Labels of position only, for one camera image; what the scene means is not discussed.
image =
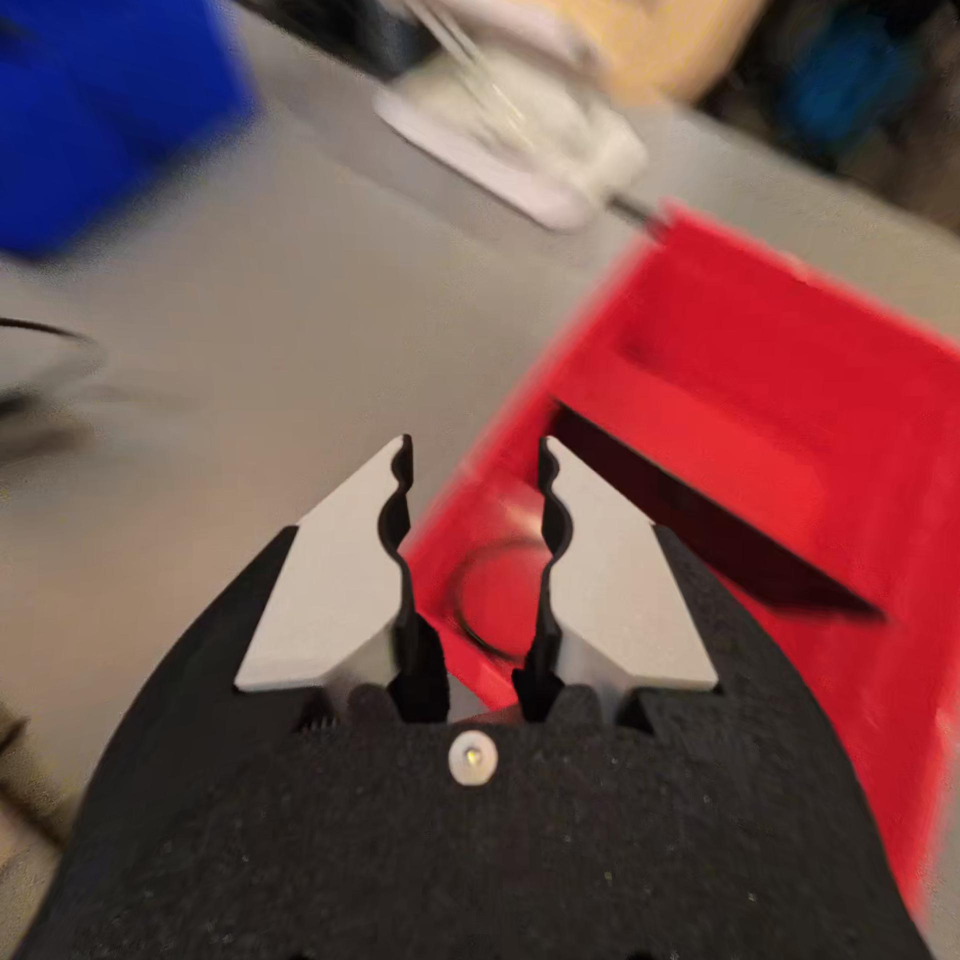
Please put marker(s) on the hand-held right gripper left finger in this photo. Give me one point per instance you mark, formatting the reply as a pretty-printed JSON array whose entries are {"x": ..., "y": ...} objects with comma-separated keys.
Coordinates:
[{"x": 330, "y": 585}]

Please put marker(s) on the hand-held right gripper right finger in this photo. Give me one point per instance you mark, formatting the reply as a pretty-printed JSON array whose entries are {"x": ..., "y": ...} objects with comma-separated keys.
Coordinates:
[{"x": 622, "y": 585}]

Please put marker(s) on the red plastic bin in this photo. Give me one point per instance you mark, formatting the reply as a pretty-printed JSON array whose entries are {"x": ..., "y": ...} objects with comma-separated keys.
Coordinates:
[{"x": 750, "y": 360}]

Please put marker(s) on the blue plastic bin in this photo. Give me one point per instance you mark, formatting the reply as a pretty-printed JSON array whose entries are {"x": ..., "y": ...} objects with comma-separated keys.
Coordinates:
[{"x": 97, "y": 112}]

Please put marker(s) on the grey desk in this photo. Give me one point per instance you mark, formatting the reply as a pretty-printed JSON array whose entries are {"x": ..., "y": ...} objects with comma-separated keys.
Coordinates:
[{"x": 262, "y": 337}]

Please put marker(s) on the black red-bin divider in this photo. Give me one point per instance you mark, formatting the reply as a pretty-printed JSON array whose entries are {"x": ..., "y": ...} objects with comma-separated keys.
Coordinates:
[{"x": 712, "y": 532}]

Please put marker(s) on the wooden board stand white base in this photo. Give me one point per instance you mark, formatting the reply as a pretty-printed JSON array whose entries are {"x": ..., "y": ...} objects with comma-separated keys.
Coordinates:
[{"x": 510, "y": 142}]

